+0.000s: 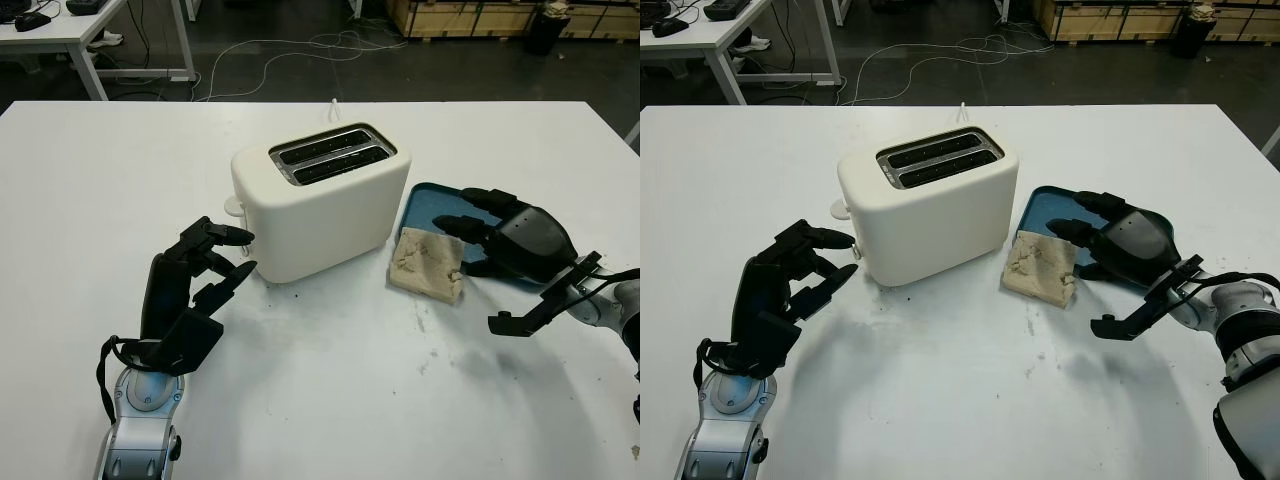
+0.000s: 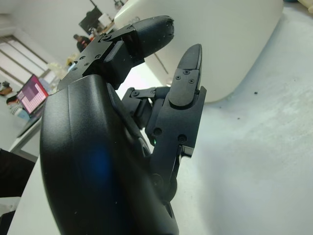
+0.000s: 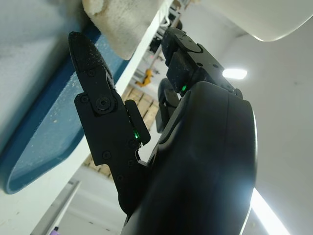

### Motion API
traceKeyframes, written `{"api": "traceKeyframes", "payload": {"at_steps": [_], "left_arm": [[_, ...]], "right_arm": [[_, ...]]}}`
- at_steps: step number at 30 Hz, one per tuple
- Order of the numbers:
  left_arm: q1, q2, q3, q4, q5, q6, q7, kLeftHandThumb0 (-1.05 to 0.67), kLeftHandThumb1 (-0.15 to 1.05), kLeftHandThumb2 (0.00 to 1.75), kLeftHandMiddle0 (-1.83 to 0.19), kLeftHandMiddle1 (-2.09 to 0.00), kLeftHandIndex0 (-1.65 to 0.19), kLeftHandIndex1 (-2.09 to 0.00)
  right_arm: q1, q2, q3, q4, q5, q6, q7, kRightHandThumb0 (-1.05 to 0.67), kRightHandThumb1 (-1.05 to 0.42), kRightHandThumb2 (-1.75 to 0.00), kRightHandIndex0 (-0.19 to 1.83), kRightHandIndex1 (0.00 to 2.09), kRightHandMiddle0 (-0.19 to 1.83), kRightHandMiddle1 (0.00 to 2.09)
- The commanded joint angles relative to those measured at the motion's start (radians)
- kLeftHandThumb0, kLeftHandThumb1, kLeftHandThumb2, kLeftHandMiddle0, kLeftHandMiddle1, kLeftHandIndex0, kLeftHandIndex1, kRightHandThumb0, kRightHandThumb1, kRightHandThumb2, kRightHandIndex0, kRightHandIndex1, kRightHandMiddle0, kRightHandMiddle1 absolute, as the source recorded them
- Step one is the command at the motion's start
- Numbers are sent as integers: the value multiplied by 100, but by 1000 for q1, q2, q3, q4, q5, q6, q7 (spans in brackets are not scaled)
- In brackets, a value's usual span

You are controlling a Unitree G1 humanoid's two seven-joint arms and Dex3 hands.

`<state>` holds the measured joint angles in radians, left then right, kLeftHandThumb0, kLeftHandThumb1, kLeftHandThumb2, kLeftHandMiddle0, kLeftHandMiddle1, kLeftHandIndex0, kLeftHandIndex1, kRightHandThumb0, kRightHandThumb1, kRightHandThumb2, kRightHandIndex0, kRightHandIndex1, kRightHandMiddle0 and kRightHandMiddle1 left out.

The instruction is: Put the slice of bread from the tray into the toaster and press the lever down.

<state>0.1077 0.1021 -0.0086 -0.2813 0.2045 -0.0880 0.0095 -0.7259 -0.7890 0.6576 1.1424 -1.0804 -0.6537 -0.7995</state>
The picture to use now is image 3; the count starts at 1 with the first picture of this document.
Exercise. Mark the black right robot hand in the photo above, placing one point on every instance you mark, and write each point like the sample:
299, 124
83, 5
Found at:
195, 159

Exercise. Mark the white bread slice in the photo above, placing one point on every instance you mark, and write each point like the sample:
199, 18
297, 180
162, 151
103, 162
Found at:
117, 29

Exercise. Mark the blue plastic tray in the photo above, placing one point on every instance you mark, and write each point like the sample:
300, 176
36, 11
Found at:
49, 122

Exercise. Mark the white two-slot toaster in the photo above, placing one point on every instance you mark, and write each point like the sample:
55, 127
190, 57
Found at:
256, 19

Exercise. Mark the ceiling light panel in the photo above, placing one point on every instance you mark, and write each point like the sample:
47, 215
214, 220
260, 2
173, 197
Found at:
269, 213
234, 73

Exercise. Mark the yellow machine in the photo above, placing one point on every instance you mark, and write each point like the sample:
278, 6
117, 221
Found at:
145, 78

